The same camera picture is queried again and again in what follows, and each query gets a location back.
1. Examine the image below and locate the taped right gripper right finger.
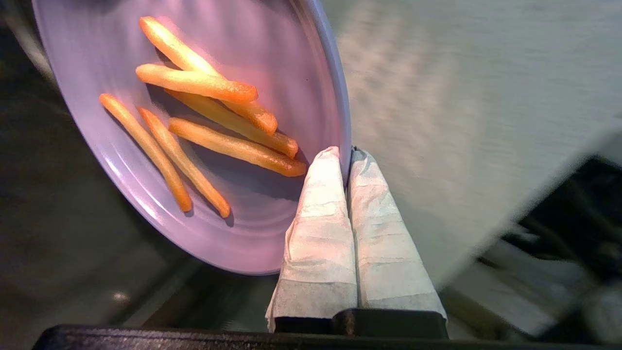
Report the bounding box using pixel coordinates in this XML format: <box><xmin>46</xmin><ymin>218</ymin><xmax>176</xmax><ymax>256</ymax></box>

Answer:
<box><xmin>347</xmin><ymin>148</ymin><xmax>448</xmax><ymax>320</ymax></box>

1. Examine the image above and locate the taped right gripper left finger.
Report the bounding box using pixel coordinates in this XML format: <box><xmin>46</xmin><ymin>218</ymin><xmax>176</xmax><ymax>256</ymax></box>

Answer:
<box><xmin>266</xmin><ymin>147</ymin><xmax>359</xmax><ymax>333</ymax></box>

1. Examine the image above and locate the purple plate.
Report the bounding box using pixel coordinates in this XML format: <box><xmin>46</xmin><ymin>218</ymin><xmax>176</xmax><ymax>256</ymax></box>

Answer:
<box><xmin>32</xmin><ymin>0</ymin><xmax>352</xmax><ymax>276</ymax></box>

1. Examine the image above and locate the silver black microwave oven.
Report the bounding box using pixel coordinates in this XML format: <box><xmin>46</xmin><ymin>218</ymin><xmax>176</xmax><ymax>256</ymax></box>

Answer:
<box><xmin>0</xmin><ymin>0</ymin><xmax>273</xmax><ymax>341</ymax></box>

